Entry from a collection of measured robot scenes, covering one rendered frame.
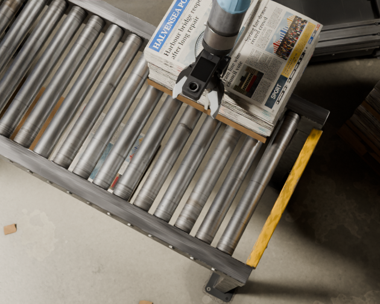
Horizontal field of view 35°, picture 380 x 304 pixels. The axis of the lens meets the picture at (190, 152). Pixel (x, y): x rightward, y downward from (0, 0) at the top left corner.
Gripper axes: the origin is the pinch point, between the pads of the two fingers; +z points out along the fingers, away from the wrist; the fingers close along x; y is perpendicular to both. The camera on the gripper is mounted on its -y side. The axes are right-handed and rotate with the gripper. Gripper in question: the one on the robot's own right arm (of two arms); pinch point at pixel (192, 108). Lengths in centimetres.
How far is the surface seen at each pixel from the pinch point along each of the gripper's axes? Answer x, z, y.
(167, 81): 11.4, 6.3, 11.8
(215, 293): -28, 103, 22
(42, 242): 42, 111, 9
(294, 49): -15.7, -14.8, 20.6
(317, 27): -18.3, -18.5, 28.4
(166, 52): 12.3, -6.9, 6.4
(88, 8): 46, 8, 27
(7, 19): 66, 16, 16
